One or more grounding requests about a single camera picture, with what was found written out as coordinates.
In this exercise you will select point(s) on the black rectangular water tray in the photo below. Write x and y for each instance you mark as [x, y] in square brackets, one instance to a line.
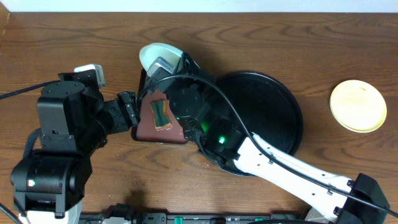
[146, 131]

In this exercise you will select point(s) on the yellow plate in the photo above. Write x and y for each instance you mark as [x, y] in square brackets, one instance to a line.
[358, 106]

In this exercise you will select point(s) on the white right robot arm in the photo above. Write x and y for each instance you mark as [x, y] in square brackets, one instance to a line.
[338, 198]

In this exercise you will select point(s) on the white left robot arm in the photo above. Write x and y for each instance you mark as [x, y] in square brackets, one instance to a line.
[49, 187]

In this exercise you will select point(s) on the round black tray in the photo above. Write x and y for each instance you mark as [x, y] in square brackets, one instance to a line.
[248, 102]

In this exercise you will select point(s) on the green and yellow sponge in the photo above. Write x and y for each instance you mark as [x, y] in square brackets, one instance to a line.
[159, 112]

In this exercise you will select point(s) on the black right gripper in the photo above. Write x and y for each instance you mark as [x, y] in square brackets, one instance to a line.
[188, 66]

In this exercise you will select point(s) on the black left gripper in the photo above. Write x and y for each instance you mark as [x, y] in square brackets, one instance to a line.
[128, 108]

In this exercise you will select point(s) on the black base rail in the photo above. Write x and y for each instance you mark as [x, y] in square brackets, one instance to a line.
[122, 213]

